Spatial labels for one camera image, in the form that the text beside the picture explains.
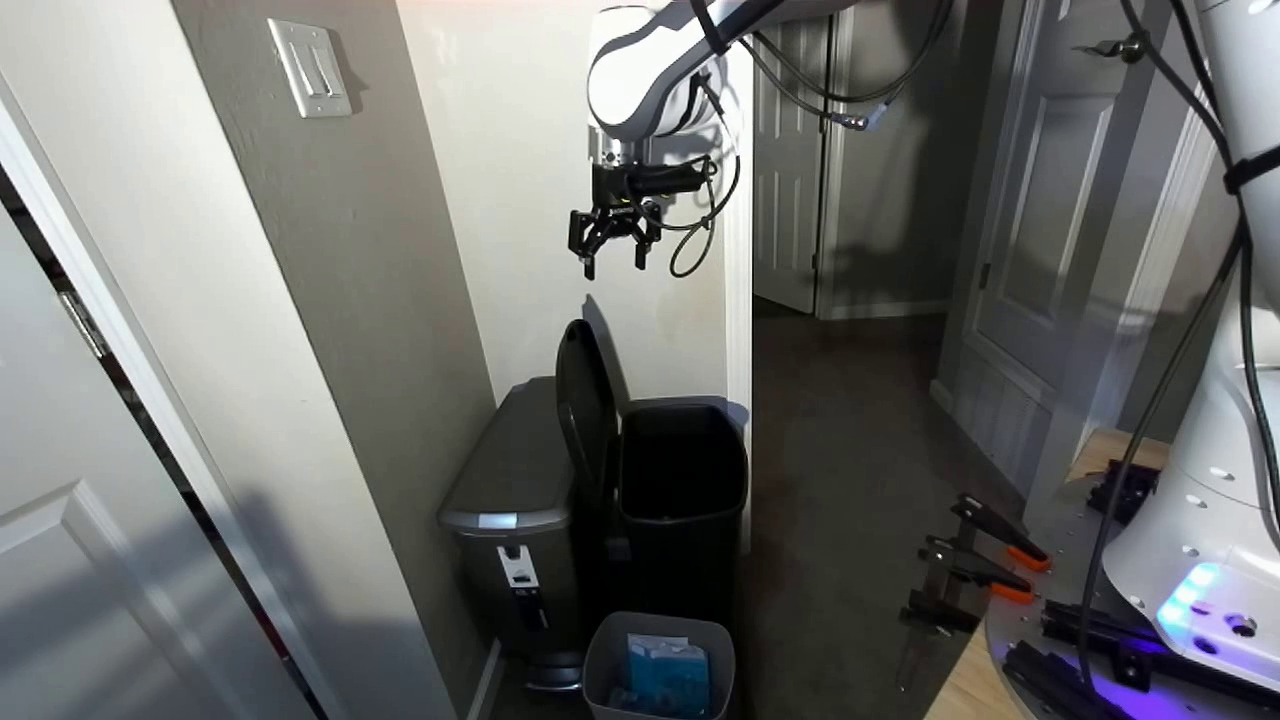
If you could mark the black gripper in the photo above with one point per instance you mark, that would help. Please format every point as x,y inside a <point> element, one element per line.
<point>631,188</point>

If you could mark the black bin lid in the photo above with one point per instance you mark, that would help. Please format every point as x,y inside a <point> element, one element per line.
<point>589,413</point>

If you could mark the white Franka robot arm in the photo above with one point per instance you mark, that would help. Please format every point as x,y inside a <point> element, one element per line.
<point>1214,535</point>

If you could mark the black bin body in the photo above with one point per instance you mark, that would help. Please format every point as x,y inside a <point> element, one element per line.
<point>680,526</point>

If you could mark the grey step trash can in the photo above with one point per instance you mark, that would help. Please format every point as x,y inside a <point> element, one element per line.
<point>515,495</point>

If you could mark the small grey wastebasket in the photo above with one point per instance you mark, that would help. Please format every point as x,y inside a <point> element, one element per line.
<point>604,666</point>

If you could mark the blue item in wastebasket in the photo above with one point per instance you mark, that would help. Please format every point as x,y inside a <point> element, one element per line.
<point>664,673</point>

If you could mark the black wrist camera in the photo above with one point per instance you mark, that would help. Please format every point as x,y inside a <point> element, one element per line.
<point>680,175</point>

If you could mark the white light switch plate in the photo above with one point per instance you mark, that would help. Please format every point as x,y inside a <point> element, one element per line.
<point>311,66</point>

